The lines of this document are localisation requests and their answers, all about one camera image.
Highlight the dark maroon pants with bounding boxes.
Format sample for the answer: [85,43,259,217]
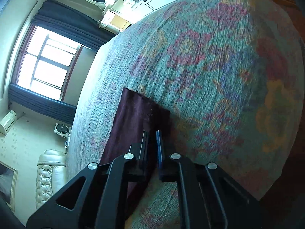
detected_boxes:
[99,87,171,196]

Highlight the white fan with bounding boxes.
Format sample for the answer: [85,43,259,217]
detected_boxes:
[54,123,71,138]

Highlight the cream tufted headboard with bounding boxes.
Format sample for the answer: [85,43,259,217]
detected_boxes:
[35,149,68,209]

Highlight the dark blue curtain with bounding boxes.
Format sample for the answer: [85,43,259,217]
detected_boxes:
[8,83,76,125]
[31,0,115,52]

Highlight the floral bedspread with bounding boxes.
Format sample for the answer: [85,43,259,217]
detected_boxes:
[65,0,302,229]

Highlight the framed wedding photo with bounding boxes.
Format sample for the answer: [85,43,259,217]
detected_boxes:
[0,162,18,211]

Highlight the window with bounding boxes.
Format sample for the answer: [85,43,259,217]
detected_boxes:
[14,26,83,101]

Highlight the dark blue right curtain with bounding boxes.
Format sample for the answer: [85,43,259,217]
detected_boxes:
[31,0,115,52]

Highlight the wall air conditioner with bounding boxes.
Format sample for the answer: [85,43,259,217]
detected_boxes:
[0,110,17,135]

